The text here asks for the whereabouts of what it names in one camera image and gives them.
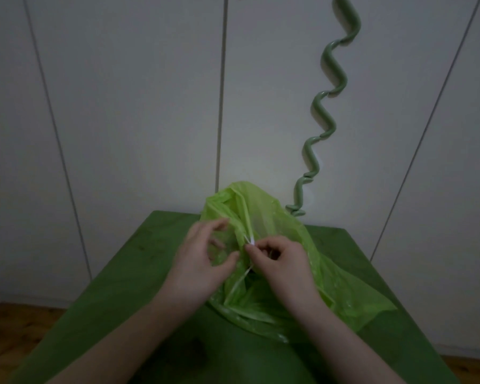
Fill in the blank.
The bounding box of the white bag drawstring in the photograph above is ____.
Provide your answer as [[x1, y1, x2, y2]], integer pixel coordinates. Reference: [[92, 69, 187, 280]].
[[224, 230, 257, 305]]

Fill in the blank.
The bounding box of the green spiral pole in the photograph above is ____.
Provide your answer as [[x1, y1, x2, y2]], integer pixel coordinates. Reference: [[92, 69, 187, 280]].
[[285, 0, 362, 217]]

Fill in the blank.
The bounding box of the person's left forearm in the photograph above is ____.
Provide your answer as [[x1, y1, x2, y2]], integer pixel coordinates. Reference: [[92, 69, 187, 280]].
[[44, 297, 194, 384]]

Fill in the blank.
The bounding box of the white cupboard door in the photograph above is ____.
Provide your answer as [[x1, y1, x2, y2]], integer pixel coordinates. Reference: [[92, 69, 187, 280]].
[[371, 0, 480, 358], [215, 0, 480, 263], [0, 0, 93, 306], [23, 0, 228, 279]]

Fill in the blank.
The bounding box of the person's right hand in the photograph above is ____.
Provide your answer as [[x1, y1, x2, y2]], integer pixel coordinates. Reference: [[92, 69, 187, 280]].
[[245, 236, 325, 317]]

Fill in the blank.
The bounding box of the person's right forearm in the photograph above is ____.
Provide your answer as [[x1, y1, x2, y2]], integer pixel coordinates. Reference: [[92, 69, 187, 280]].
[[290, 302, 406, 384]]

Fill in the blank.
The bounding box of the green plastic bin bag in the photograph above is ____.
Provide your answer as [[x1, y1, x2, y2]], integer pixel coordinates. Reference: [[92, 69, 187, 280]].
[[200, 181, 397, 343]]

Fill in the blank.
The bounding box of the person's left hand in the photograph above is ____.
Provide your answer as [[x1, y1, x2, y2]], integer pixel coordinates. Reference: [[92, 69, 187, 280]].
[[156, 218, 241, 315]]

